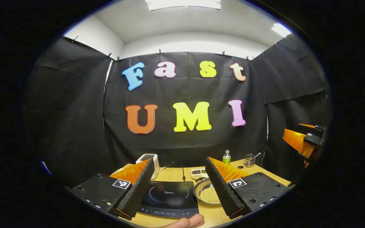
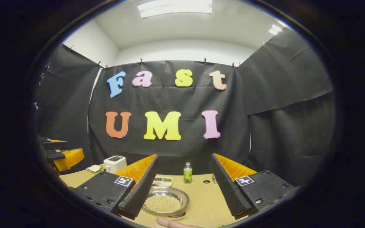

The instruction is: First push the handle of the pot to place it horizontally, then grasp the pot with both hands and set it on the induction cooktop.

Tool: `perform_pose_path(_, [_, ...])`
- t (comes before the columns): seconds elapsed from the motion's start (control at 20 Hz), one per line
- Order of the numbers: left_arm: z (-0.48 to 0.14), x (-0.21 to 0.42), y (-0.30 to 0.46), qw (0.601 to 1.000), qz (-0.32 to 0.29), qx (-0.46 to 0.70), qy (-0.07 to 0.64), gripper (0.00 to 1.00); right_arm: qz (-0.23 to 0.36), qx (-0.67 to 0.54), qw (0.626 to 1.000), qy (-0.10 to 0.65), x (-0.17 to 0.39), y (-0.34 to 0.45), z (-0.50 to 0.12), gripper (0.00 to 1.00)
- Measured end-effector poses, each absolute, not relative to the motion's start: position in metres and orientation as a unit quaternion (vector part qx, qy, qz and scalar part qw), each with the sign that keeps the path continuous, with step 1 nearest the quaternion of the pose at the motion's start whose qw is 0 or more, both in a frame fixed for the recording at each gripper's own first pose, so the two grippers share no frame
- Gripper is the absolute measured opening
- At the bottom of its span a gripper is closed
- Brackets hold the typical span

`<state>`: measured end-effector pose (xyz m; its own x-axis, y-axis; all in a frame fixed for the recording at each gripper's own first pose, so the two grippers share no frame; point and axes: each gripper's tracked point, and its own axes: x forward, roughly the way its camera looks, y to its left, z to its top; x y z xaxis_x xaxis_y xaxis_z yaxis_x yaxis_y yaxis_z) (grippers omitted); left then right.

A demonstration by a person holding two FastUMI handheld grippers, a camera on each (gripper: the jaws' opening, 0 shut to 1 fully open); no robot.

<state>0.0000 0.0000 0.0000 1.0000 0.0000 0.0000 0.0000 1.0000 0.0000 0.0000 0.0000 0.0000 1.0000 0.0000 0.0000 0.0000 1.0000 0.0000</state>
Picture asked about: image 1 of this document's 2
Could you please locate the small ceiling light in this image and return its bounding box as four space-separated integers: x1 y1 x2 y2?
271 23 292 38

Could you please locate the black power cable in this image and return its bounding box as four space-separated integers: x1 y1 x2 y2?
160 161 186 182

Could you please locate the black backdrop cloth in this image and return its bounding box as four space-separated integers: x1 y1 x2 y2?
24 33 332 187

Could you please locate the metal wire utensil holder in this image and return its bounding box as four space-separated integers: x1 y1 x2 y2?
244 154 256 168

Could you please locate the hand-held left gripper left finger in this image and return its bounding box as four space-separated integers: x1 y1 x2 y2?
65 158 155 221

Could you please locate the white toaster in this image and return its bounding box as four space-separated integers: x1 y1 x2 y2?
136 154 160 179

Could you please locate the stainless steel pot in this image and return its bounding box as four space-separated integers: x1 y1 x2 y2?
194 177 222 205

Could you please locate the black induction cooktop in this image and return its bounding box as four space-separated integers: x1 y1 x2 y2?
140 180 200 219

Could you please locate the pile of soybeans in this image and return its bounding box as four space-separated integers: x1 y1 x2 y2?
200 186 221 204

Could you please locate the white divided tray of grains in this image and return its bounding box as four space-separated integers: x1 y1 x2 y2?
191 169 209 180

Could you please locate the large ceiling light panel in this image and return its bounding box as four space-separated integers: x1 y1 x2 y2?
144 0 221 11

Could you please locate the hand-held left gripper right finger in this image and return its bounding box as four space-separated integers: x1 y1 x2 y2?
205 157 292 219

